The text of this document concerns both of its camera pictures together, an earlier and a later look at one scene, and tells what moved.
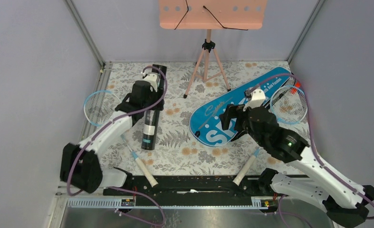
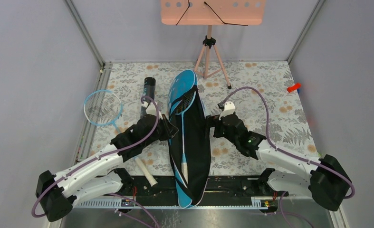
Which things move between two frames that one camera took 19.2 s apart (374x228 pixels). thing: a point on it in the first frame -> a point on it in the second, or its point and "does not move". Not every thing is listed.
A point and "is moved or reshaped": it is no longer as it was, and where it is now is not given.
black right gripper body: x=242 y=122 -> x=213 y=121
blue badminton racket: x=289 y=105 -> x=180 y=109
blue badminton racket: x=99 y=107 does not move
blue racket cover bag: x=205 y=124 -> x=190 y=150
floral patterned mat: x=177 y=151 does not move
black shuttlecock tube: x=151 y=122 is moved or reshaped
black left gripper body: x=154 y=97 -> x=163 y=133
